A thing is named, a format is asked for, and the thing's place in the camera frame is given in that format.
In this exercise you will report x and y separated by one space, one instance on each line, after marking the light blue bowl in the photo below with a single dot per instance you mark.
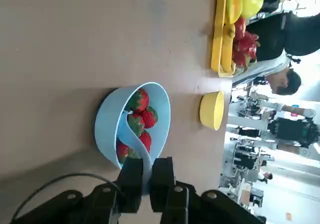
107 124

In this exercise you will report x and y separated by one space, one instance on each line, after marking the light blue plastic spoon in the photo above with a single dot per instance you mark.
125 131

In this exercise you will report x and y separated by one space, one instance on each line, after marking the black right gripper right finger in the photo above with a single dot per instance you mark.
162 184

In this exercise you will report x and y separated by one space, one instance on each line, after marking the red apple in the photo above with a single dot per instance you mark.
240 27

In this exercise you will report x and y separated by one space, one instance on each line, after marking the red dragon fruit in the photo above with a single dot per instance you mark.
245 49

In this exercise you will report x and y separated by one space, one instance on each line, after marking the yellow plastic tray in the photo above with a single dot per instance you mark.
216 34

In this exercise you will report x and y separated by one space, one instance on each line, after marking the yellow-green starfruit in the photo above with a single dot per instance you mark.
233 6

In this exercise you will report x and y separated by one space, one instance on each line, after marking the yellow banana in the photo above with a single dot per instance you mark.
227 51

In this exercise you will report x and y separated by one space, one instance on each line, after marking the red toy strawberry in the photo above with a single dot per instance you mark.
150 117
123 152
138 100
136 124
146 140

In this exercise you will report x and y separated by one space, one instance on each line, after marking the yellow bowl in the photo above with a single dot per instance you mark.
208 111

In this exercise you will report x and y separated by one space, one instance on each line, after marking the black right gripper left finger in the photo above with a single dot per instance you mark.
130 184

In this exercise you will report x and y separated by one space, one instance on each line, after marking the distant small person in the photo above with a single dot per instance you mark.
267 177

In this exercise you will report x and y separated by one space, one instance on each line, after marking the black machine with green light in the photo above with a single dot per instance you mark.
292 131

